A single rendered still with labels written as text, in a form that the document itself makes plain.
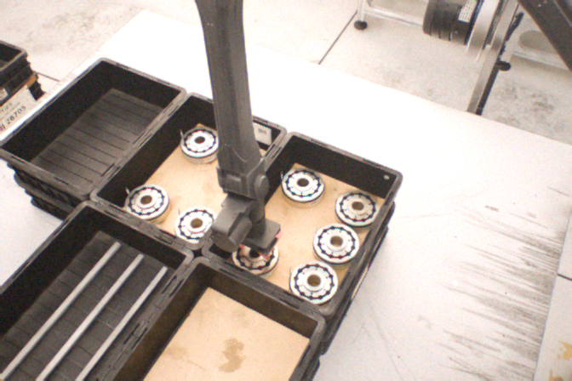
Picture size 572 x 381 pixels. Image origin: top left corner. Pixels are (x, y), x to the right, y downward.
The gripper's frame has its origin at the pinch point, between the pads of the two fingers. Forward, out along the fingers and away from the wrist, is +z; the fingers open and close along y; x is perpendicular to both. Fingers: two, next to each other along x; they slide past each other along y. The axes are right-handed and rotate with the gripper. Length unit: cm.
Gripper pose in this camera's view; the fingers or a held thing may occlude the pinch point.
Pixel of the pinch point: (254, 249)
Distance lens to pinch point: 115.3
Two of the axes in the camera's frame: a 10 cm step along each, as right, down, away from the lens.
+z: 0.2, 6.0, 8.0
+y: 8.8, 3.7, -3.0
